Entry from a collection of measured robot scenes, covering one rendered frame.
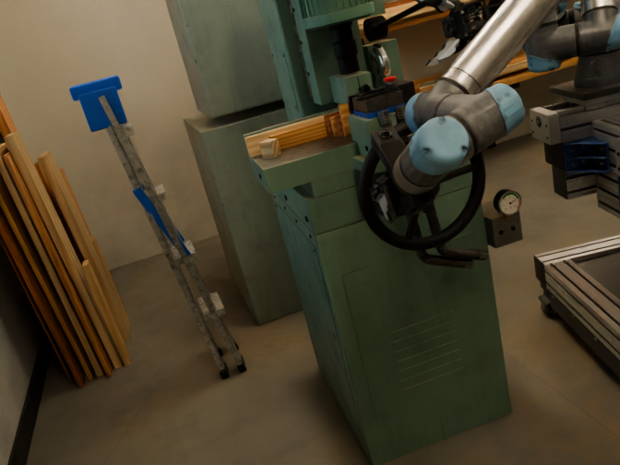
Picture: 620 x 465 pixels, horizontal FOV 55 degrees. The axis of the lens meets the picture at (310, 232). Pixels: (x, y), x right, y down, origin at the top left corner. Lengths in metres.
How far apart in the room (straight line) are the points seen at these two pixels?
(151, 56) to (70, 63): 0.46
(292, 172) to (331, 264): 0.25
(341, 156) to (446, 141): 0.57
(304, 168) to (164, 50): 2.53
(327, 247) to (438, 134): 0.65
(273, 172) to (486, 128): 0.59
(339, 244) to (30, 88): 2.70
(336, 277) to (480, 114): 0.69
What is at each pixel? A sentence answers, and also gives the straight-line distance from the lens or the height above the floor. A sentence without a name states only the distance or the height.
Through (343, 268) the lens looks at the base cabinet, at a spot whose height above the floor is 0.61.
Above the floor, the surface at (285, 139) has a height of 0.92.
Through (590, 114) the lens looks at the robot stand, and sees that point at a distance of 1.93.
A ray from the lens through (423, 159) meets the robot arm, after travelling 0.87.
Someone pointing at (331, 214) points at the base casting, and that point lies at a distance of 1.42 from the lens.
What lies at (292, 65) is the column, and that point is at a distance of 1.70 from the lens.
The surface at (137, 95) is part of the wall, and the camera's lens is 3.81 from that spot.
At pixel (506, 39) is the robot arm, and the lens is 1.10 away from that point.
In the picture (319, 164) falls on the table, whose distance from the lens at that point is 1.39.
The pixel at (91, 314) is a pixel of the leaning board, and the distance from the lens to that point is 2.64.
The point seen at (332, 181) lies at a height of 0.83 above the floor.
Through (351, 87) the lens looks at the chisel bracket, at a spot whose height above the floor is 1.01.
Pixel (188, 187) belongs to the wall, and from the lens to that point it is 3.90.
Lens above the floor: 1.20
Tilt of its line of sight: 20 degrees down
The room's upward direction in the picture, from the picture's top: 14 degrees counter-clockwise
